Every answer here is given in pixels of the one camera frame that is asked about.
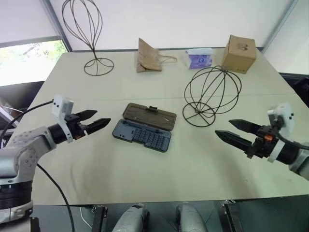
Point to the brown cardboard box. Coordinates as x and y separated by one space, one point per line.
237 60

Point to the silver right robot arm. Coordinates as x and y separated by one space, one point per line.
298 157

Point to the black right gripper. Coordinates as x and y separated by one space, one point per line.
262 142

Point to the window with green view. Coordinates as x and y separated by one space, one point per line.
29 62

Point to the dark object beside table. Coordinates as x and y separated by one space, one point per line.
301 89

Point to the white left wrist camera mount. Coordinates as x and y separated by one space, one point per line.
60 106

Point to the grey rounded shape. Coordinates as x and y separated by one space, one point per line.
190 217
131 220

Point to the brown paper bag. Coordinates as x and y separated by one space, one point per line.
147 55

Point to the purple tissue pack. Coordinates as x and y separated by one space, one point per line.
200 60

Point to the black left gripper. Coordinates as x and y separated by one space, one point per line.
75 126

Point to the black upright post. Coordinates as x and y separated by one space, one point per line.
35 224

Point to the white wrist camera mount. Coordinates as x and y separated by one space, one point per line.
285 116
60 106

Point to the screwdriver bit case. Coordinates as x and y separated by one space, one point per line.
144 137

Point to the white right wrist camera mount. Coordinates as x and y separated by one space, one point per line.
285 116

